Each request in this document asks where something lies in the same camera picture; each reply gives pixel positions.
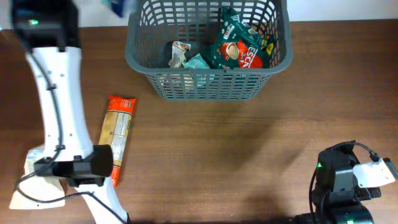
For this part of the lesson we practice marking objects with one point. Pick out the beige packet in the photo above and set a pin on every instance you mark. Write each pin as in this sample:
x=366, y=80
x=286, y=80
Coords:
x=40, y=188

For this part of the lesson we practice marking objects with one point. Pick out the teal small sachet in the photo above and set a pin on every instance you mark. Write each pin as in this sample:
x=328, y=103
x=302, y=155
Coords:
x=196, y=62

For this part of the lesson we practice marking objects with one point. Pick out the orange spaghetti packet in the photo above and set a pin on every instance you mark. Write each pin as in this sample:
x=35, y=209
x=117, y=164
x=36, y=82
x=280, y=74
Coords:
x=115, y=129

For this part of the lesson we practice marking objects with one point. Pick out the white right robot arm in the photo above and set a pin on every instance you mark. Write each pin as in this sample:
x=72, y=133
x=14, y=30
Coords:
x=335, y=194

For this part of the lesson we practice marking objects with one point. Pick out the green Nescafe coffee bag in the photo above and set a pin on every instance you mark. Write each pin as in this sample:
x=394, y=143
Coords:
x=238, y=45

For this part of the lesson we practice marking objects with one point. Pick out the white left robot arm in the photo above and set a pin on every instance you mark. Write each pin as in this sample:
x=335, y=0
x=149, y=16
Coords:
x=48, y=32

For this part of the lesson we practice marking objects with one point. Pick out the grey plastic basket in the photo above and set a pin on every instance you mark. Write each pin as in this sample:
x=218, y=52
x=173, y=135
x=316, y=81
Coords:
x=155, y=25

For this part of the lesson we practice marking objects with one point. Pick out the brown snack bag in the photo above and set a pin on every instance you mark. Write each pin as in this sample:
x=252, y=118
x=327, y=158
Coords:
x=178, y=54

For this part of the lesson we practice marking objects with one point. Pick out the Kleenex tissue multipack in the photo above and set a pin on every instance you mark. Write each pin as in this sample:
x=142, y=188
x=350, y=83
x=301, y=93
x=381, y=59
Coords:
x=121, y=8

